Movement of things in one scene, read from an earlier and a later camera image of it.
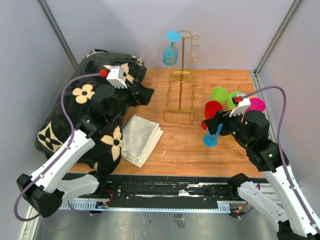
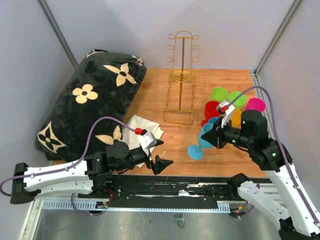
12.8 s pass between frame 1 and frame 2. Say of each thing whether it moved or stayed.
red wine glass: stayed
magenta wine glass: stayed
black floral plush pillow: stayed
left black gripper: moved
